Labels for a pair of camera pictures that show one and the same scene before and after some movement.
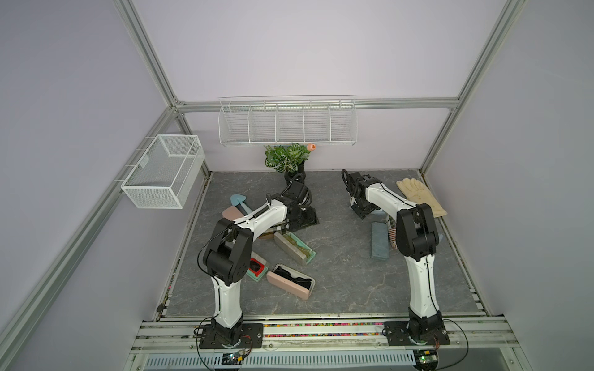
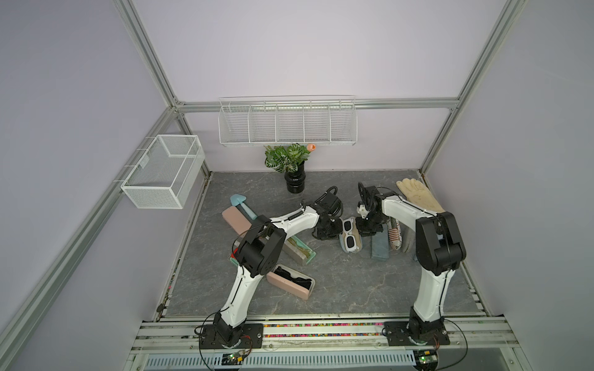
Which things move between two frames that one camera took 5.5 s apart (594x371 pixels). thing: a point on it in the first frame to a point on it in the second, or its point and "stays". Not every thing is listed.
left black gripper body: (303, 218) to (332, 229)
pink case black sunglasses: (291, 281) stays
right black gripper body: (359, 208) to (368, 225)
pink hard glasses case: (232, 212) stays
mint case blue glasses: (380, 241) stays
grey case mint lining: (294, 246) stays
